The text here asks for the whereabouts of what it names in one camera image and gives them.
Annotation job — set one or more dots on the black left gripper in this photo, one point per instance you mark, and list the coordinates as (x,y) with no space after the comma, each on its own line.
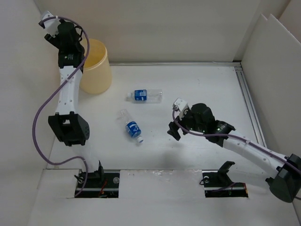
(55,40)

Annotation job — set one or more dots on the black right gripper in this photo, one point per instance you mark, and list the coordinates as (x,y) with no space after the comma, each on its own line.
(173,131)

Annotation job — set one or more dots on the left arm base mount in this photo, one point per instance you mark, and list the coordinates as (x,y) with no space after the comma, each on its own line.
(100,184)

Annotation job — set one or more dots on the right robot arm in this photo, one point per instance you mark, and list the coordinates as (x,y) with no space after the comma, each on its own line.
(284,172)

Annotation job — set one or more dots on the horizontal blue label bottle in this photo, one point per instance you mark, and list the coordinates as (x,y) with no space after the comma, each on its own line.
(152,96)

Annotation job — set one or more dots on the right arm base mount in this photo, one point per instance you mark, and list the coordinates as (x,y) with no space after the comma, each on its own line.
(217,183)

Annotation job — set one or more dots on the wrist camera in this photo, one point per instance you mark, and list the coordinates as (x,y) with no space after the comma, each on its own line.
(181,107)
(49,23)

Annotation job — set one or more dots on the yellow plastic bin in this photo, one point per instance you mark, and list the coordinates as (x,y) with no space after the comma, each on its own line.
(97,76)

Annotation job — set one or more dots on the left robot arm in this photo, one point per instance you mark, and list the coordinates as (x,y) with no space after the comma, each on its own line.
(67,124)

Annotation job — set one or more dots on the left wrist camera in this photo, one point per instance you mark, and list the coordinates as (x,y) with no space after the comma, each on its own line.
(49,23)

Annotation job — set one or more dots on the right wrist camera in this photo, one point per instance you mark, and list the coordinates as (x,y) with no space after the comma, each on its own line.
(181,107)

